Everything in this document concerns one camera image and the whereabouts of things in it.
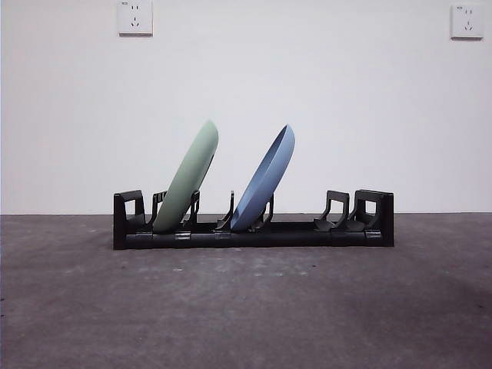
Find pale green round plate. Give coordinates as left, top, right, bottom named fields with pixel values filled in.
left=152, top=119, right=220, bottom=234

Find black plastic plate rack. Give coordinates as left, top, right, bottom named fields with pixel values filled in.
left=112, top=188, right=396, bottom=251

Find white wall power socket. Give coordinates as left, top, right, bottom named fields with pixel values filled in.
left=450, top=4, right=484, bottom=40
left=118, top=0, right=154, bottom=38

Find light blue round plate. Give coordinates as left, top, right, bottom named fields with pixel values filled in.
left=229, top=123, right=297, bottom=233

